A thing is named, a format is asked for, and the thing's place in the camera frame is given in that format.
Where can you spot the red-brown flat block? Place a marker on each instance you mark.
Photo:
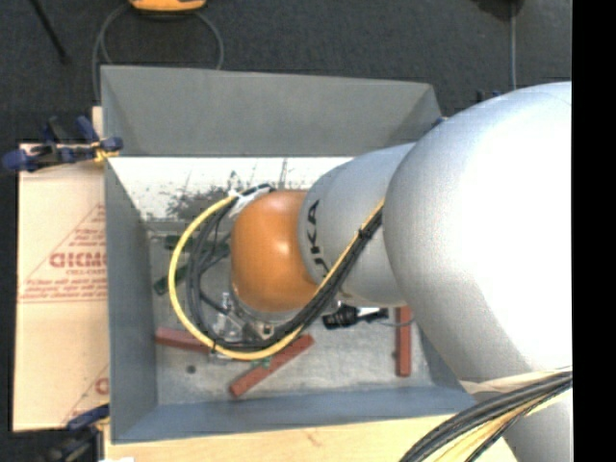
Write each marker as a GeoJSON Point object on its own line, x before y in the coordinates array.
{"type": "Point", "coordinates": [403, 349]}
{"type": "Point", "coordinates": [269, 366]}
{"type": "Point", "coordinates": [175, 337]}

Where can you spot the brown cardboard board, red print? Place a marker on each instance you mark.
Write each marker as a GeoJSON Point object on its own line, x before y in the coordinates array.
{"type": "Point", "coordinates": [58, 344]}

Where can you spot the grey metal bin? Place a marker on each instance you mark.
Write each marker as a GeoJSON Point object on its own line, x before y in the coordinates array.
{"type": "Point", "coordinates": [250, 118]}

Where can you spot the black cylinder on white bracket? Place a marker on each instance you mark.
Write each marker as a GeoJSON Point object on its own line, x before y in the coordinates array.
{"type": "Point", "coordinates": [341, 317]}

